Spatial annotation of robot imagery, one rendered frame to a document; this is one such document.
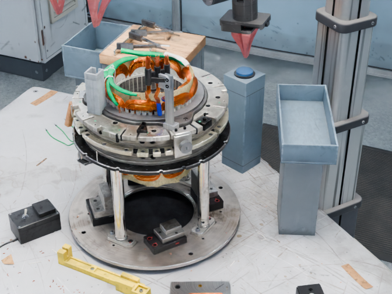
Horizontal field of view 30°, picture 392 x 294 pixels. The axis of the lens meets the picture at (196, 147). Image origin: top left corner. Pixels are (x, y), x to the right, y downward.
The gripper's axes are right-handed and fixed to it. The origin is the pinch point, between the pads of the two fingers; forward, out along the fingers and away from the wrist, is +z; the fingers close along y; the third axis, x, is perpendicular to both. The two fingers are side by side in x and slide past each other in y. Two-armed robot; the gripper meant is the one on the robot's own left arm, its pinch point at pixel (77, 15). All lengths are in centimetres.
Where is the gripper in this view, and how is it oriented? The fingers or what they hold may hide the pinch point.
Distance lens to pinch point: 135.8
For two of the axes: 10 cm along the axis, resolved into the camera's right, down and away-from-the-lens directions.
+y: 8.7, 3.4, -3.6
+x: 4.9, -4.4, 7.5
